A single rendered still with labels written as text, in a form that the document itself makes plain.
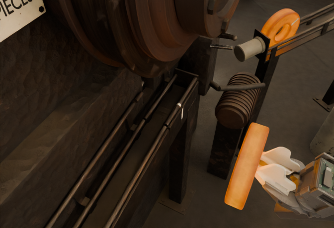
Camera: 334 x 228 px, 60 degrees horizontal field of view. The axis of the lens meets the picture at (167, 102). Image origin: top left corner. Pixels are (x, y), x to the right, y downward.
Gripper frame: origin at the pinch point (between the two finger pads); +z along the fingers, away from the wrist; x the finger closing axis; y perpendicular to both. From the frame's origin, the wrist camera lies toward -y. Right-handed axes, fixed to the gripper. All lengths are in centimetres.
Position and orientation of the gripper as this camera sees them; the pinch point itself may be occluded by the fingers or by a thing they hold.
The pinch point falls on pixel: (249, 159)
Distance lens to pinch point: 53.5
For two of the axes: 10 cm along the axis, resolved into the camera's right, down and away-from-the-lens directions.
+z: -8.6, -4.9, 1.0
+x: -4.5, 6.7, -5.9
